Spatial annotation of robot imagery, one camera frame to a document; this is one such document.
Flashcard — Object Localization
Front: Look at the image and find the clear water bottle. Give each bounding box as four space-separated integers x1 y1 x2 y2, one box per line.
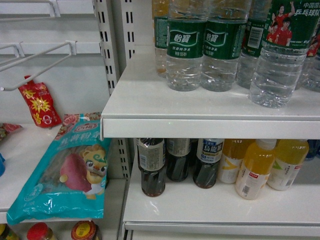
249 0 320 108

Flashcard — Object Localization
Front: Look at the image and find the white shelf board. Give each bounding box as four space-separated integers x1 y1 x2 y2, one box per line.
101 45 320 139
123 158 320 237

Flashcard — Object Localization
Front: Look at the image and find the white slotted shelf upright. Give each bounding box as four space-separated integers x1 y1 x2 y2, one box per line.
92 0 132 179

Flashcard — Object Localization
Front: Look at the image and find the water bottle rear left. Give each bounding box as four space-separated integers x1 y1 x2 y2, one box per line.
152 0 169 78

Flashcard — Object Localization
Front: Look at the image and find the dark tea bottle left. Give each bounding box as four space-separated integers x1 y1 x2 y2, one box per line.
137 138 166 197

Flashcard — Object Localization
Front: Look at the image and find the dark tea bottle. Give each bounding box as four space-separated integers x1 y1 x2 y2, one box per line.
137 138 166 197
166 138 191 182

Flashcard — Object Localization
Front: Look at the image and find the dark tea bottle middle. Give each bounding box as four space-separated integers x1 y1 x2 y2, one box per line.
166 138 191 182

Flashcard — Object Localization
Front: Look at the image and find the oolong tea bottle blue label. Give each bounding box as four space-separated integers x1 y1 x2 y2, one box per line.
192 138 225 189

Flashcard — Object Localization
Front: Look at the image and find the orange juice bottle rear left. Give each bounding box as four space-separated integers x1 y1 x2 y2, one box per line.
217 138 255 184

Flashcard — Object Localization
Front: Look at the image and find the orange juice bottle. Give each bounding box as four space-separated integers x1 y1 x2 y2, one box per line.
235 139 277 200
217 138 255 184

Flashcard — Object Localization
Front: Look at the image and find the orange juice bottle front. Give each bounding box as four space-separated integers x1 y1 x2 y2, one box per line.
235 139 277 200

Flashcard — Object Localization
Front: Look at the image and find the teal snack bag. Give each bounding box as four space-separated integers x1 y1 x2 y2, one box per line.
6 112 111 225

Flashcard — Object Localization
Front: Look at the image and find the red sauce pouch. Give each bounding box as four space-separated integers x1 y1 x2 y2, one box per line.
18 79 62 128

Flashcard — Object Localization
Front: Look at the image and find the red yellow lid jar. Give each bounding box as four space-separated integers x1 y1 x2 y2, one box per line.
71 220 100 240

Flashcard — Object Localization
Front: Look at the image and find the yellow juice bottle right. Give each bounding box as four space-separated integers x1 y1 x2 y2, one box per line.
267 139 309 191

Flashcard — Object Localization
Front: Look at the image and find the blue bottles lower right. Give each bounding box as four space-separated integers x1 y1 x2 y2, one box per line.
305 139 320 161

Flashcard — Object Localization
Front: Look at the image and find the white wire display hook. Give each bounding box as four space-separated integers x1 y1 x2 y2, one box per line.
0 40 77 92

